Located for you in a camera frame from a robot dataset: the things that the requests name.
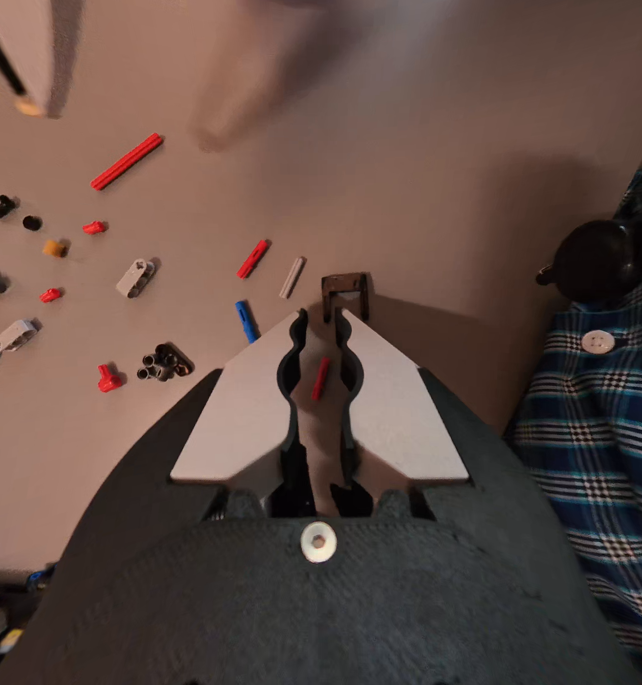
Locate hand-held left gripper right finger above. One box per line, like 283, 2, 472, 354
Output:
329, 308, 470, 517

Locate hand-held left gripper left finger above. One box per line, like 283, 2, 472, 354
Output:
170, 309, 316, 517

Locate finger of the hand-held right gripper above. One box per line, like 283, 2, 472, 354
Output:
0, 0, 82, 120

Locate black lego frame piece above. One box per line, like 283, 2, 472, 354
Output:
321, 272, 371, 324

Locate lego pieces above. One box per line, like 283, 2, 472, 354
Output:
0, 133, 332, 402

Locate person's plaid shirt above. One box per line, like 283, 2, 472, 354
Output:
505, 161, 642, 675

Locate black chest harness mount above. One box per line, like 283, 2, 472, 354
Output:
536, 218, 642, 303

